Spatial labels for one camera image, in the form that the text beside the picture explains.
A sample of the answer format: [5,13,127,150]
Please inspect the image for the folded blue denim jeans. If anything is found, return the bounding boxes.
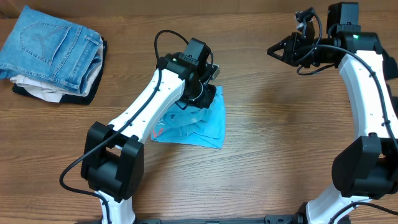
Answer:
[1,6,103,94]

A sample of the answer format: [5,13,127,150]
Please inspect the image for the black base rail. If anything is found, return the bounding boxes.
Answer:
[134,215,298,224]

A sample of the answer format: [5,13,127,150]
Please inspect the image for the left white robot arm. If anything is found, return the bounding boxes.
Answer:
[81,39,219,223]

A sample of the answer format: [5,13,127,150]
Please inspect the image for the light blue printed t-shirt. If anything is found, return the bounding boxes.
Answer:
[150,86,226,149]

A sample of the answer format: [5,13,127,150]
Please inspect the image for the crumpled black garment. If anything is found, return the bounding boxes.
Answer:
[382,49,397,107]

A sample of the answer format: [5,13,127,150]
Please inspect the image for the folded white garment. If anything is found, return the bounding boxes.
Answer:
[1,37,106,105]

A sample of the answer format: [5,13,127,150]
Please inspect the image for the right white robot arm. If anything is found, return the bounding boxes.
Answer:
[267,2,397,223]

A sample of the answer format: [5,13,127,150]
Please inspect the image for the folded black garment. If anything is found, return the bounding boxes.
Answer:
[10,37,108,105]

